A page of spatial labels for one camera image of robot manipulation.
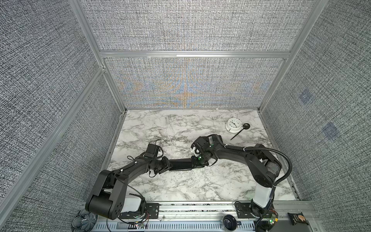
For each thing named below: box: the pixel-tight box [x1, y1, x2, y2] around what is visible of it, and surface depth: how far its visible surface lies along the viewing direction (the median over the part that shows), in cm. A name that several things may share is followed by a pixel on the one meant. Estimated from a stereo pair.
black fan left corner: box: [71, 208, 99, 232], surface depth 70 cm
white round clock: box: [225, 117, 243, 134], surface depth 106 cm
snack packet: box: [287, 211, 309, 226], surface depth 71 cm
